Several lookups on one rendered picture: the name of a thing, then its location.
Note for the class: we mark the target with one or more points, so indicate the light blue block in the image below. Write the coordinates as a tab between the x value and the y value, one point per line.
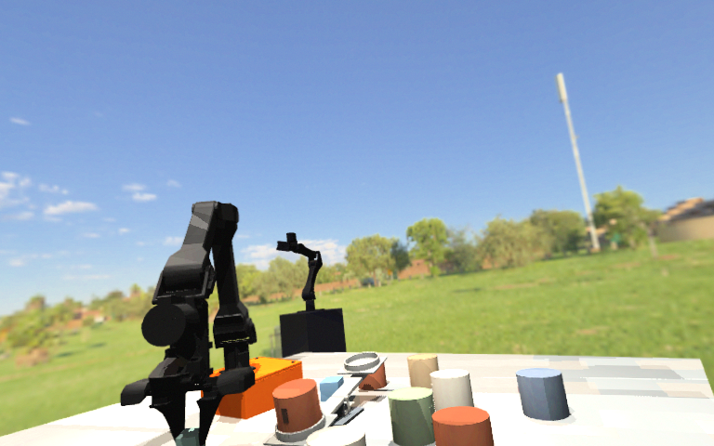
329	386

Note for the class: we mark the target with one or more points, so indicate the green cylinder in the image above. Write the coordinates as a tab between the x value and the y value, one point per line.
411	410

